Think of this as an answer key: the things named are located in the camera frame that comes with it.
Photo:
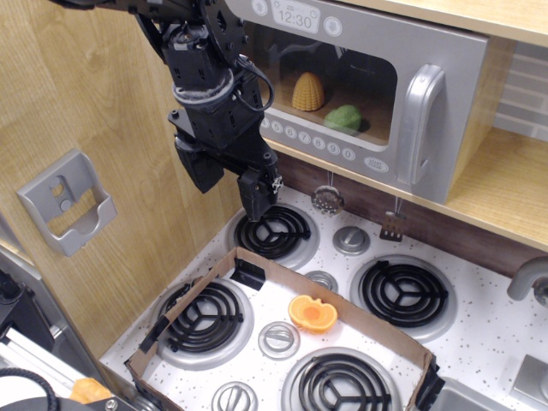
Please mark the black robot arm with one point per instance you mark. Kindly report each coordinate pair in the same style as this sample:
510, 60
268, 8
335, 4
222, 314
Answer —
199, 41

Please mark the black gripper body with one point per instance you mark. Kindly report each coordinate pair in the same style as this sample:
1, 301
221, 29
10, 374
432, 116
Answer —
225, 121

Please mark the black back-right stove burner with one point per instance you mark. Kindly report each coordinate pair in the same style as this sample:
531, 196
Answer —
406, 292

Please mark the silver knob back centre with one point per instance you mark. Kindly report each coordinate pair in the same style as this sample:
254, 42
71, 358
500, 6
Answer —
351, 240

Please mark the toy spatula hanging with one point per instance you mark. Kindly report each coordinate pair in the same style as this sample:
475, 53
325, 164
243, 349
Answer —
392, 225

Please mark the silver toy sink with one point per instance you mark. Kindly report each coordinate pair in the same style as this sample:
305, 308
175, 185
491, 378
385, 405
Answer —
527, 390

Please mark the orange toy pumpkin half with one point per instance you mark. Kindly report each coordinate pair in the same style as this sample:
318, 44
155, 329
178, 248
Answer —
312, 315

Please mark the silver toy faucet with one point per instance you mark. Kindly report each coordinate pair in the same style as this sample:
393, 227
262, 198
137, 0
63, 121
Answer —
532, 275

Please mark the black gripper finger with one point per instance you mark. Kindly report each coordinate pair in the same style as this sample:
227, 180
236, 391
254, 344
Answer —
204, 171
258, 191

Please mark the black front-right stove burner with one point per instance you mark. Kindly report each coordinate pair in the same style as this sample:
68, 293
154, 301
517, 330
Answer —
340, 382

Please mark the silver knob middle small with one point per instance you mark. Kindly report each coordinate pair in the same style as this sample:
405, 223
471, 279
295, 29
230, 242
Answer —
323, 279

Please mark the grey wall phone holder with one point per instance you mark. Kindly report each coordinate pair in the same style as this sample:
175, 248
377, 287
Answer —
58, 189

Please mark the black back-left stove burner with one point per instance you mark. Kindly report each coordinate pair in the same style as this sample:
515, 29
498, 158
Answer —
280, 232

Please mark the silver toy strainer spoon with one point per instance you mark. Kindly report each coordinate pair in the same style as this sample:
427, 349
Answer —
327, 199

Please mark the green toy vegetable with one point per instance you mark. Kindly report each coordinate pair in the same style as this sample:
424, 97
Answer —
346, 119

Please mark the yellow toy corn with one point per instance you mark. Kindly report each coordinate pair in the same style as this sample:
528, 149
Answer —
309, 93

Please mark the black front-left stove burner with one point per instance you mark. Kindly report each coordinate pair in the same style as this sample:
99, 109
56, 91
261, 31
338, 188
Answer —
210, 321

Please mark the wooden shelf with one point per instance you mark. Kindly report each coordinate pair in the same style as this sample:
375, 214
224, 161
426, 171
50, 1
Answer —
503, 188

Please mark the brown cardboard barrier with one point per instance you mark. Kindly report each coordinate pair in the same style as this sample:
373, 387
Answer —
249, 334

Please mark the silver toy microwave door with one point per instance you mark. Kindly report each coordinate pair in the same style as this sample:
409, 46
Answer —
414, 84

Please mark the silver knob front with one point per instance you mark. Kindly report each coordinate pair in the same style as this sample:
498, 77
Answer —
235, 396

